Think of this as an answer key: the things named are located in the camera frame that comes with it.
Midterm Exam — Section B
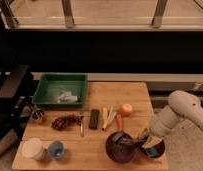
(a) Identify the white lidded cup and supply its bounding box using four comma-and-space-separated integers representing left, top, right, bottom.
22, 138, 44, 160

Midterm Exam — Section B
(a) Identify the brown pine cone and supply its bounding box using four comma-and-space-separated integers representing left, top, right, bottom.
51, 115, 81, 131

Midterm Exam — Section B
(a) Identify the blue glass cup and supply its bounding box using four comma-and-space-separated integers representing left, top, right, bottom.
47, 141, 65, 160

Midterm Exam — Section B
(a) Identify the purple bowl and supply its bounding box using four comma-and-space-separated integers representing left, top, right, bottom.
105, 131, 135, 163

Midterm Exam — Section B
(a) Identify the orange carrot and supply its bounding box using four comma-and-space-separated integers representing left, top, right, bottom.
116, 114, 123, 131

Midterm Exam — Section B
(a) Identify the green plastic tray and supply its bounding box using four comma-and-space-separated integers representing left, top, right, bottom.
32, 73, 87, 108

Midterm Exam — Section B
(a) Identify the teal sponge block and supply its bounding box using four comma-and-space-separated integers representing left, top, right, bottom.
146, 147, 159, 157

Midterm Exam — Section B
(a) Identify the red bowl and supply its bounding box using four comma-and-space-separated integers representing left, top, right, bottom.
138, 135, 165, 158

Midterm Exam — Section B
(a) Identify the black rectangular block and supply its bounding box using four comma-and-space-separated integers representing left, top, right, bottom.
89, 109, 100, 129

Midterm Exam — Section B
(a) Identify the small dark wicker ball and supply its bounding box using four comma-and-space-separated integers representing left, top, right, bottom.
31, 109, 45, 123

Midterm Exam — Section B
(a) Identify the black dish brush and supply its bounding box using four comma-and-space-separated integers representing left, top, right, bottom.
113, 134, 140, 146

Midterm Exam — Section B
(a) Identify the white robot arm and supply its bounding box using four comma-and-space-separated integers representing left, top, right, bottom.
139, 90, 203, 149

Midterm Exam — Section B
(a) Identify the metal knife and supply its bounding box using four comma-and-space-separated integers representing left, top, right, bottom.
80, 116, 84, 137

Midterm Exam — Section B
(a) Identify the orange round fruit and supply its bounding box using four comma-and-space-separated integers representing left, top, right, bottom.
121, 104, 133, 117

